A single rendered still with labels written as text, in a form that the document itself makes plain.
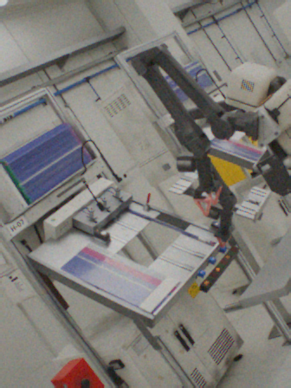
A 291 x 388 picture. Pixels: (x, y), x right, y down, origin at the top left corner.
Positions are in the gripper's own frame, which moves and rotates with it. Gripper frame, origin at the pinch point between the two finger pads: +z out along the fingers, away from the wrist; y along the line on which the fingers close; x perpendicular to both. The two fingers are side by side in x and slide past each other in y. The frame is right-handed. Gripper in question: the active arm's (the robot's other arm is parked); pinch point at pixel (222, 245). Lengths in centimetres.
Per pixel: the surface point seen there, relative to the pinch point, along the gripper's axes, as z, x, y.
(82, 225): -2, -62, 28
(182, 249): 1.4, -15.2, 12.0
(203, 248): 1.4, -7.2, 4.9
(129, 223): 2.0, -47.5, 8.7
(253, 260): 24.7, 9.7, -27.9
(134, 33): 4, -236, -272
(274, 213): 44, -5, -104
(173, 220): 3.3, -31.6, -7.8
